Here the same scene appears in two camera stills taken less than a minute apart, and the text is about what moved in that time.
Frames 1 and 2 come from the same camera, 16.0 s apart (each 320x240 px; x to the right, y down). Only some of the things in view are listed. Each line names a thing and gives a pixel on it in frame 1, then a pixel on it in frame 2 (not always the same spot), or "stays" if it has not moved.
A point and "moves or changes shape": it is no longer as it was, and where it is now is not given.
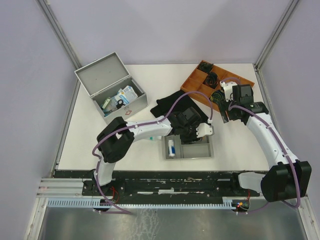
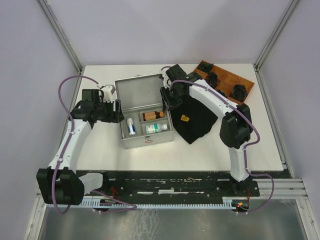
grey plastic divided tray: [174, 149] → [145, 121]
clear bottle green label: [154, 138] moves or changes shape
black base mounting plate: [162, 183] stays
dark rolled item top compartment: [206, 67] stays
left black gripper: [186, 140] → [111, 118]
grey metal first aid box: [115, 93] → [145, 123]
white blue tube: [171, 148] moves or changes shape
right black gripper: [223, 107] → [166, 101]
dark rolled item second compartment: [211, 80] stays
